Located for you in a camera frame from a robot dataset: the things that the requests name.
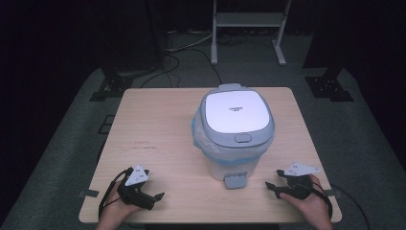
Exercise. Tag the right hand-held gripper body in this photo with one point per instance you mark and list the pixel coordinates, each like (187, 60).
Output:
(300, 188)

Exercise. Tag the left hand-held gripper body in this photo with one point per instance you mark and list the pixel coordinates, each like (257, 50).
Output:
(136, 177)

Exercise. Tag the person's right hand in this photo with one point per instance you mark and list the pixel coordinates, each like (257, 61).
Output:
(314, 206)

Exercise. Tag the person's left hand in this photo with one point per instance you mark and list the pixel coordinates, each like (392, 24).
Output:
(116, 207)

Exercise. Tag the grey tape strip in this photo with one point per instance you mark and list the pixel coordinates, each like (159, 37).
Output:
(88, 193)
(333, 192)

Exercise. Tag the black floor plate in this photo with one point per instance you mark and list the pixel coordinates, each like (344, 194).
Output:
(106, 124)

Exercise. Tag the white pedal trash bin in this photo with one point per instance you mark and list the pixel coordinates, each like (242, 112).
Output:
(236, 115)

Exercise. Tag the black stand base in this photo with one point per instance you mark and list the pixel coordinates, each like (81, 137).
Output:
(328, 86)
(111, 86)

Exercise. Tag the white metal stand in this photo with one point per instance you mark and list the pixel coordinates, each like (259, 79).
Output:
(247, 19)

